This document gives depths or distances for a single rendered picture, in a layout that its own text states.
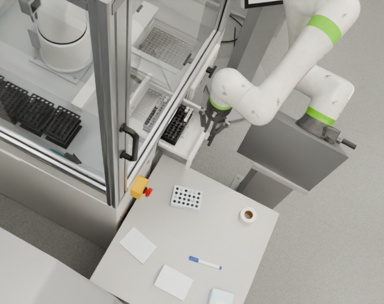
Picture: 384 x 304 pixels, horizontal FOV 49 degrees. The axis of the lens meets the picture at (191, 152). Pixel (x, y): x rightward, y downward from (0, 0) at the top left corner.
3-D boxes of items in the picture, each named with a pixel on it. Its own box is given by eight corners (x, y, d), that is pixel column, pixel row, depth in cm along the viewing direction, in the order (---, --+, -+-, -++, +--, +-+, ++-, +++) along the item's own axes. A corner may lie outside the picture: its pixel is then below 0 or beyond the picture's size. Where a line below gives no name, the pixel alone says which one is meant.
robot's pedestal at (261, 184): (277, 195, 274) (329, 144, 205) (260, 236, 261) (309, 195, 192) (236, 174, 276) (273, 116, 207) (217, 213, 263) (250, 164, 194)
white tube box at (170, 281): (191, 281, 169) (193, 279, 164) (181, 302, 165) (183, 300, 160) (163, 266, 170) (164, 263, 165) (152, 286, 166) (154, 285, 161)
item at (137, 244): (157, 248, 172) (157, 247, 171) (142, 264, 169) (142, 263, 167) (133, 227, 175) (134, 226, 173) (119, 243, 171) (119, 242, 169)
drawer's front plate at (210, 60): (216, 58, 210) (220, 44, 200) (190, 102, 197) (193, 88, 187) (212, 57, 210) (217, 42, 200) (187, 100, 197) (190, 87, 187)
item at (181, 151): (211, 119, 193) (213, 112, 188) (186, 164, 182) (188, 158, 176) (133, 80, 196) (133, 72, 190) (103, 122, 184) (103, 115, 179)
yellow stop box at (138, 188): (149, 186, 175) (150, 180, 168) (140, 201, 171) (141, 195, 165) (138, 180, 175) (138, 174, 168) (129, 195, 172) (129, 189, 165)
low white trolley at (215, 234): (237, 250, 255) (280, 213, 187) (193, 353, 228) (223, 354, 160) (152, 205, 259) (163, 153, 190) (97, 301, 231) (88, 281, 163)
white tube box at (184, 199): (201, 194, 185) (202, 191, 182) (198, 212, 181) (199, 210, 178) (173, 187, 184) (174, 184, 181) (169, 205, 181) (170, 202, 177)
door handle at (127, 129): (138, 160, 123) (141, 129, 106) (134, 167, 122) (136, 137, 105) (123, 152, 123) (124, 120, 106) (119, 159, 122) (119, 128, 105)
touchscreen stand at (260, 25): (278, 113, 300) (346, 9, 209) (219, 124, 289) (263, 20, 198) (254, 55, 319) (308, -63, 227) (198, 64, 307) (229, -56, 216)
